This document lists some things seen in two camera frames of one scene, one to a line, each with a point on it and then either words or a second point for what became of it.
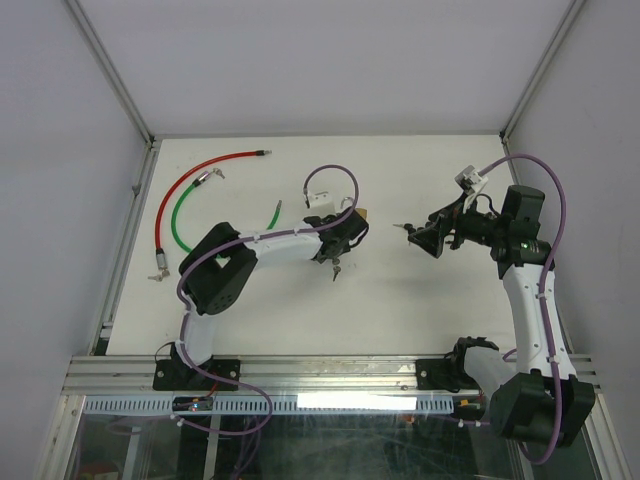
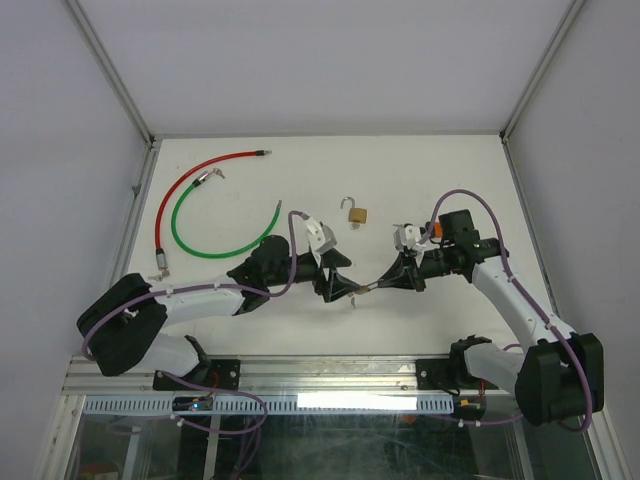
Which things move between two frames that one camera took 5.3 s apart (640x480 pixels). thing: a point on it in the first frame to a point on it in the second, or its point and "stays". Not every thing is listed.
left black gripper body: [345, 249] to [307, 270]
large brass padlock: [362, 211] stays
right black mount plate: [434, 374] stays
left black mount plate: [170, 374] stays
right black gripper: [431, 238] to [411, 277]
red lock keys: [161, 273] stays
